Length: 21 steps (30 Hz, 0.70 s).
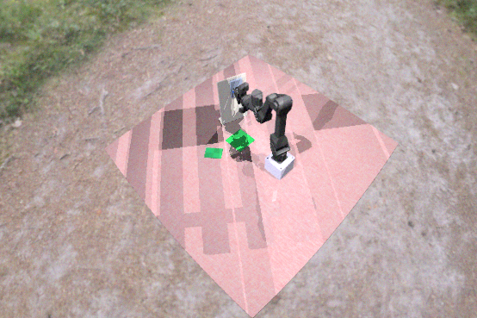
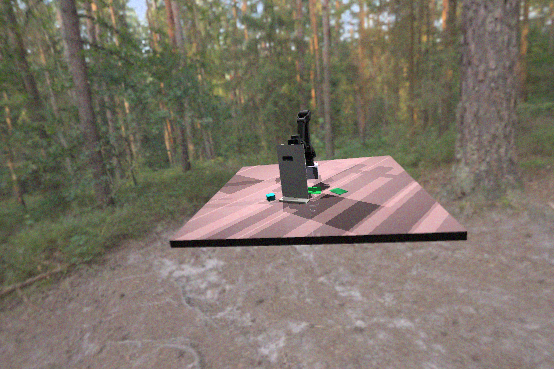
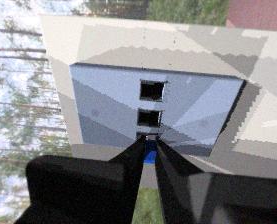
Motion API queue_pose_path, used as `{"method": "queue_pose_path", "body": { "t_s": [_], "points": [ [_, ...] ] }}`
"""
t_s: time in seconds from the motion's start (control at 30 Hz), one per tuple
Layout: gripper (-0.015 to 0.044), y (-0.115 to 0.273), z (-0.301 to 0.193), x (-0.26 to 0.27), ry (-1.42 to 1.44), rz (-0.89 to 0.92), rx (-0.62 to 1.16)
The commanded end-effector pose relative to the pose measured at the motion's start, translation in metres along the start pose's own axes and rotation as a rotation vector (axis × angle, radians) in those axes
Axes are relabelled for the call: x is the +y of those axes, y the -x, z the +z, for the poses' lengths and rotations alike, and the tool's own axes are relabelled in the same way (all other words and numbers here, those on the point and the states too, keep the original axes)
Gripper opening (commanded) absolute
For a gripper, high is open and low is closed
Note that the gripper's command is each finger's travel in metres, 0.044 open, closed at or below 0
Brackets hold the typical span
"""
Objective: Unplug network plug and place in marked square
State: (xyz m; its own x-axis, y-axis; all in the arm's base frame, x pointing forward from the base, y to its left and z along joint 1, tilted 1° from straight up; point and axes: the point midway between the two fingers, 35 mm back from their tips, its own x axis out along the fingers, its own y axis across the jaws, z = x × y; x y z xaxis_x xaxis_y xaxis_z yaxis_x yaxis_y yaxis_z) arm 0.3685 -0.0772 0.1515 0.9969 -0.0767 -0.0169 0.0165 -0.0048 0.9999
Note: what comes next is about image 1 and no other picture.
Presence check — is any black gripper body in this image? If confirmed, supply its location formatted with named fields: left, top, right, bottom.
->
left=238, top=82, right=251, bottom=113

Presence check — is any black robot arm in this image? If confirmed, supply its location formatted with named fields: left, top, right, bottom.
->
left=248, top=89, right=293, bottom=165

